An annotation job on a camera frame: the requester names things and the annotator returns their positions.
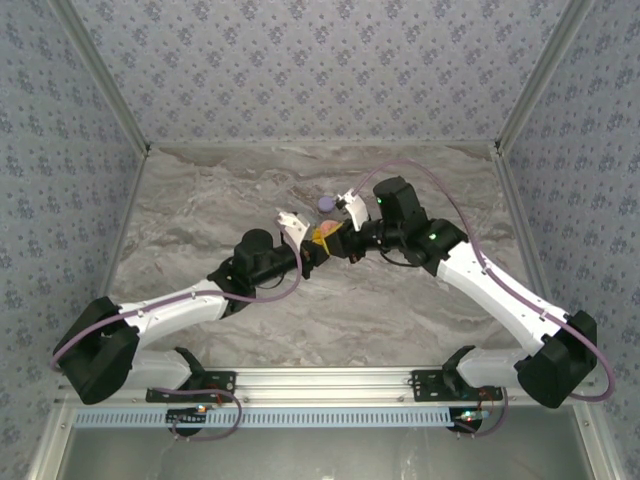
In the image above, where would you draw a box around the black left controller board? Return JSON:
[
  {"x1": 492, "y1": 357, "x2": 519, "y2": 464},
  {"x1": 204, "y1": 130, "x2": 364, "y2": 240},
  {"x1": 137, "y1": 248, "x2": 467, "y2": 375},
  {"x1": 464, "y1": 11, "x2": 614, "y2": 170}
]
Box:
[{"x1": 166, "y1": 407, "x2": 209, "y2": 435}]

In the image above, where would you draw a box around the black controller board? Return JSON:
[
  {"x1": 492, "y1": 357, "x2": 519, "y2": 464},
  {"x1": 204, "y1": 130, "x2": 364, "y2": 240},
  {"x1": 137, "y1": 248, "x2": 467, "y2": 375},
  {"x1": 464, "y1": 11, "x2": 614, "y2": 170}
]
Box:
[
  {"x1": 166, "y1": 407, "x2": 209, "y2": 435},
  {"x1": 449, "y1": 408, "x2": 494, "y2": 435}
]

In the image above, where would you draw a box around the grey metal panel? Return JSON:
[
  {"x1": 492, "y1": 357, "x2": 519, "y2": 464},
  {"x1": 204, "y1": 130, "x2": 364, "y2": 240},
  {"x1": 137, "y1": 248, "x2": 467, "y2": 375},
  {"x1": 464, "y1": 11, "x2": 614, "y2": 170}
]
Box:
[{"x1": 57, "y1": 424, "x2": 596, "y2": 480}]

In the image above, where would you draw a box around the black right controller board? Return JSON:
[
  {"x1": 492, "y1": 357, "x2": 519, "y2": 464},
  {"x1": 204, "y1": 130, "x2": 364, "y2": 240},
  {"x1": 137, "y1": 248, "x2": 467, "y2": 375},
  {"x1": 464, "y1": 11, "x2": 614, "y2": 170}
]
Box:
[{"x1": 449, "y1": 408, "x2": 494, "y2": 435}]

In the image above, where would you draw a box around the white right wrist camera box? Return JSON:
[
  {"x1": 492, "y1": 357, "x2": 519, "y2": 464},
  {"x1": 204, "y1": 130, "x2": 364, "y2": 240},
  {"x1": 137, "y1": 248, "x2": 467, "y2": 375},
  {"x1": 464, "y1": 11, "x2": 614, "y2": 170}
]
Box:
[{"x1": 335, "y1": 188, "x2": 370, "y2": 232}]

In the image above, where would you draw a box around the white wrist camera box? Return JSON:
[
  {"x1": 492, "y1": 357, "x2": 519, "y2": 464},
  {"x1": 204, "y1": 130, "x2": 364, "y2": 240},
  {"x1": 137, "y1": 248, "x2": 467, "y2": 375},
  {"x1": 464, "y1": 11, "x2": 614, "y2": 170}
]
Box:
[
  {"x1": 335, "y1": 188, "x2": 370, "y2": 232},
  {"x1": 275, "y1": 209, "x2": 310, "y2": 247}
]

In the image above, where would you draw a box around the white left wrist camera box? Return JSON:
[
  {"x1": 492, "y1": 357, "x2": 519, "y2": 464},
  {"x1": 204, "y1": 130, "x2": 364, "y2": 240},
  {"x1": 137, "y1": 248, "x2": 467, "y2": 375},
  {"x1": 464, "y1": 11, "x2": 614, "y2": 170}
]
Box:
[{"x1": 275, "y1": 209, "x2": 310, "y2": 247}]

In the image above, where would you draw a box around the thin black left wrist cable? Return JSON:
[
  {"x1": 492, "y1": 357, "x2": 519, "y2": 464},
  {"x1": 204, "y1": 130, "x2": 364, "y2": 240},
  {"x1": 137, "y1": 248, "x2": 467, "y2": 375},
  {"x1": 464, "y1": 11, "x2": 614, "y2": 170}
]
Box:
[{"x1": 247, "y1": 277, "x2": 289, "y2": 292}]

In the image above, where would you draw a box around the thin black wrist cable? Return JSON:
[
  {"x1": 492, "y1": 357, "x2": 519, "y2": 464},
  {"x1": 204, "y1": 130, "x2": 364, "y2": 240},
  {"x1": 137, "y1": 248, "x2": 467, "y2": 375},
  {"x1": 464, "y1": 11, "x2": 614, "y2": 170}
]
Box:
[
  {"x1": 378, "y1": 248, "x2": 427, "y2": 270},
  {"x1": 247, "y1": 277, "x2": 289, "y2": 292}
]

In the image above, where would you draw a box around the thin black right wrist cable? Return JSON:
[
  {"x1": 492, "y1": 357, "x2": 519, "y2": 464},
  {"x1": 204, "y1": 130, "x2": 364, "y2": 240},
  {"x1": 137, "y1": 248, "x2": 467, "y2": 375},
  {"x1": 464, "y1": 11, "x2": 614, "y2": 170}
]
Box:
[{"x1": 378, "y1": 248, "x2": 427, "y2": 270}]

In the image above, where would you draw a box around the thin aluminium table edge rail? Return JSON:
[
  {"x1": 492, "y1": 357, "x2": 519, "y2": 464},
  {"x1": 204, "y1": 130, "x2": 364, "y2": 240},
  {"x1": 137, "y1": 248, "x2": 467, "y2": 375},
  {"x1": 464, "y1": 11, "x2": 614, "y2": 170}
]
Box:
[{"x1": 147, "y1": 140, "x2": 499, "y2": 150}]

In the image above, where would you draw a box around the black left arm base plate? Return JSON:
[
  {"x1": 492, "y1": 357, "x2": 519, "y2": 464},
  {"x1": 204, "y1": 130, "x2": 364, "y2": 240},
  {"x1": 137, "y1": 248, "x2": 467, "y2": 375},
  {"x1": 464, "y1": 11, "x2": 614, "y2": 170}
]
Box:
[{"x1": 145, "y1": 370, "x2": 237, "y2": 404}]

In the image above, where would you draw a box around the aluminium table side rail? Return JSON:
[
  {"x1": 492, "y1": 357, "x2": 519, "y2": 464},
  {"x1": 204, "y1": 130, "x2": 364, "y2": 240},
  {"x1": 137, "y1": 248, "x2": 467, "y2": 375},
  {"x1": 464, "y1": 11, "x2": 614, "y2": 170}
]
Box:
[
  {"x1": 102, "y1": 144, "x2": 152, "y2": 302},
  {"x1": 491, "y1": 142, "x2": 562, "y2": 321}
]

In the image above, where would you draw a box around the long aluminium base rail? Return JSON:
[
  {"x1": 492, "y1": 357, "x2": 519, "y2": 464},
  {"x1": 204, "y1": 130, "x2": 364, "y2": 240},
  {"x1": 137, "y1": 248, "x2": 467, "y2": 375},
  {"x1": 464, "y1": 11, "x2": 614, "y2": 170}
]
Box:
[{"x1": 54, "y1": 365, "x2": 600, "y2": 406}]

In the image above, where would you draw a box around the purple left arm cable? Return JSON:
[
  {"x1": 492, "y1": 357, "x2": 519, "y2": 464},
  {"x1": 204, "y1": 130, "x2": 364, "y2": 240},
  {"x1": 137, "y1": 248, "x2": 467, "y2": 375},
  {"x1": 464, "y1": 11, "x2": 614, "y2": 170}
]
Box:
[{"x1": 48, "y1": 219, "x2": 304, "y2": 444}]

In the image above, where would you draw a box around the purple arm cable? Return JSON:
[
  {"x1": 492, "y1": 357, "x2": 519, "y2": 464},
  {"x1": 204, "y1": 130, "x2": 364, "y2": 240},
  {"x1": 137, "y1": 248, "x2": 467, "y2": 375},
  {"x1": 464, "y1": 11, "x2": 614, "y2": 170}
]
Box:
[
  {"x1": 342, "y1": 159, "x2": 616, "y2": 439},
  {"x1": 48, "y1": 219, "x2": 304, "y2": 444}
]

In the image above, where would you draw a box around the white slotted cable duct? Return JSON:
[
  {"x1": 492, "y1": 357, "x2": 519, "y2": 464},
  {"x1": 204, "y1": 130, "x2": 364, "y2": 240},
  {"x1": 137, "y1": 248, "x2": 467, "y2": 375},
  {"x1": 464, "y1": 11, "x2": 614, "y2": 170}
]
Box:
[{"x1": 73, "y1": 407, "x2": 489, "y2": 429}]

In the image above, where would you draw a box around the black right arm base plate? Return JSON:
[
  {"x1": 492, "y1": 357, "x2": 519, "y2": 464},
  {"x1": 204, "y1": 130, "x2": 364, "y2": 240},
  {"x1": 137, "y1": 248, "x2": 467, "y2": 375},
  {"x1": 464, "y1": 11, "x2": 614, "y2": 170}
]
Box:
[{"x1": 410, "y1": 369, "x2": 504, "y2": 404}]

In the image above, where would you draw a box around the aluminium corner frame post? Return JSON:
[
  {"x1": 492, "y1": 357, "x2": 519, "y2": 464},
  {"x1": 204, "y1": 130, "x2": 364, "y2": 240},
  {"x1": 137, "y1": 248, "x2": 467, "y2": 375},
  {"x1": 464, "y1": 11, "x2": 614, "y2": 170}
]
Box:
[
  {"x1": 49, "y1": 0, "x2": 152, "y2": 154},
  {"x1": 492, "y1": 0, "x2": 600, "y2": 154}
]

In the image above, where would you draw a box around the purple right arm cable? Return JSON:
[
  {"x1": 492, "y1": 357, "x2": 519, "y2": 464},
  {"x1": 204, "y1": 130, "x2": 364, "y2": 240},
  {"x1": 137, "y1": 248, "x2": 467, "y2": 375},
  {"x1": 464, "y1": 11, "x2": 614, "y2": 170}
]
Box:
[{"x1": 342, "y1": 159, "x2": 616, "y2": 439}]

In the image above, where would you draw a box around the aluminium lower frame bar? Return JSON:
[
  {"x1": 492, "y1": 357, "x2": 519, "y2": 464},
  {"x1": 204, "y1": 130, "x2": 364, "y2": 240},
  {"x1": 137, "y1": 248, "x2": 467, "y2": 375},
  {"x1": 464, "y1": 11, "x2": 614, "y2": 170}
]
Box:
[
  {"x1": 574, "y1": 405, "x2": 626, "y2": 480},
  {"x1": 27, "y1": 403, "x2": 76, "y2": 480}
]

